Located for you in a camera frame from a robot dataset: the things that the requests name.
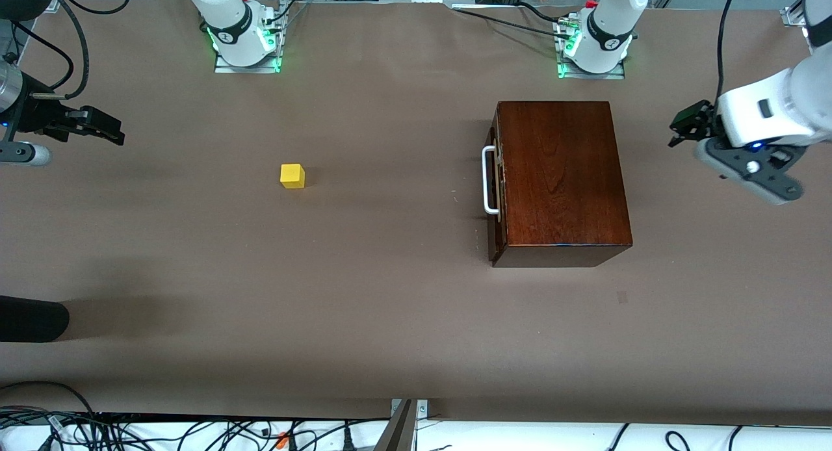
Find dark wooden drawer cabinet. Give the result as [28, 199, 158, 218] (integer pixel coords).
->
[487, 101, 633, 268]

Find tangled black cables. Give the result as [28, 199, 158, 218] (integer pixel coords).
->
[0, 409, 391, 451]

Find black cylindrical object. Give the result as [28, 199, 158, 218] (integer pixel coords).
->
[0, 295, 70, 343]

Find aluminium frame post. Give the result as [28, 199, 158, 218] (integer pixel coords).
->
[374, 399, 430, 451]

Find short black table cable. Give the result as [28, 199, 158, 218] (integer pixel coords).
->
[517, 1, 569, 24]

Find wooden drawer with white handle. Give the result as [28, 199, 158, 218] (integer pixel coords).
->
[482, 127, 505, 262]

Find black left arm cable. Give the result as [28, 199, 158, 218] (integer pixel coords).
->
[717, 0, 743, 105]

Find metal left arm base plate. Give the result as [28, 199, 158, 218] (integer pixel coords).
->
[556, 19, 626, 80]

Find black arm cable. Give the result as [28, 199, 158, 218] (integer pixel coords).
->
[717, 0, 743, 105]
[13, 0, 133, 102]

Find long black table cable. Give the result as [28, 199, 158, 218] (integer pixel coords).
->
[452, 8, 573, 39]

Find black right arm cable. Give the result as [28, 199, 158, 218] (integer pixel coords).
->
[13, 0, 133, 102]

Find black arched cable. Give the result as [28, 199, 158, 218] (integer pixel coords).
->
[0, 381, 95, 416]

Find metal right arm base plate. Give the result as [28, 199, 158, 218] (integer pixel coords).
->
[214, 3, 283, 73]

